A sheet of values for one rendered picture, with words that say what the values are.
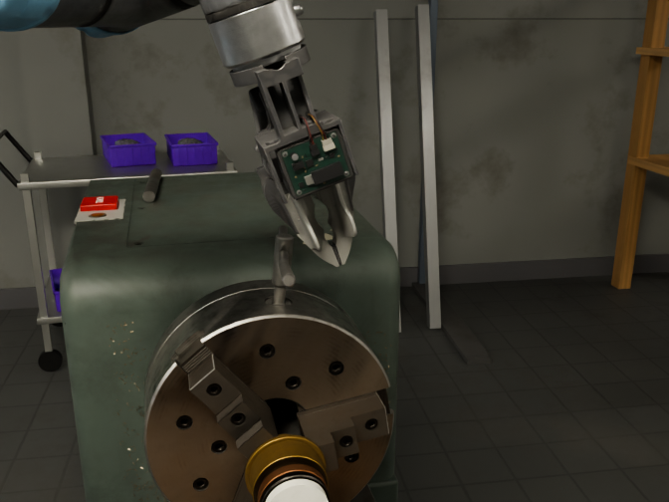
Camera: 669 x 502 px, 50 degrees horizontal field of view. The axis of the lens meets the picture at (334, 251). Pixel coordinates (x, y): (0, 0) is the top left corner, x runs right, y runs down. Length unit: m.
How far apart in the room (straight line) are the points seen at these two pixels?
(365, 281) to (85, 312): 0.39
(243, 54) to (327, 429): 0.46
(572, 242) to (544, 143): 0.67
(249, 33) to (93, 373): 0.58
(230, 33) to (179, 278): 0.46
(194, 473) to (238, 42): 0.54
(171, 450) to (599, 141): 3.94
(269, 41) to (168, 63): 3.37
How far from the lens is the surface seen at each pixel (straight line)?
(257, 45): 0.61
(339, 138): 0.62
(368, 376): 0.91
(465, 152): 4.26
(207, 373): 0.83
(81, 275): 1.01
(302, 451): 0.81
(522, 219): 4.50
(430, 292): 3.78
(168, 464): 0.93
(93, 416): 1.07
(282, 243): 0.85
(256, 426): 0.83
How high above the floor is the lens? 1.57
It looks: 18 degrees down
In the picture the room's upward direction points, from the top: straight up
